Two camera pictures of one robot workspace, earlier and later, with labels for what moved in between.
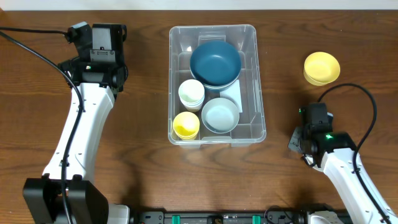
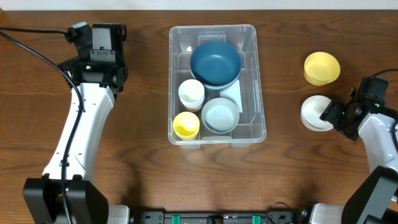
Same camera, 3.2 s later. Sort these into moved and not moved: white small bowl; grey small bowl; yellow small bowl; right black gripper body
Moved: right black gripper body; white small bowl
Not moved: grey small bowl; yellow small bowl
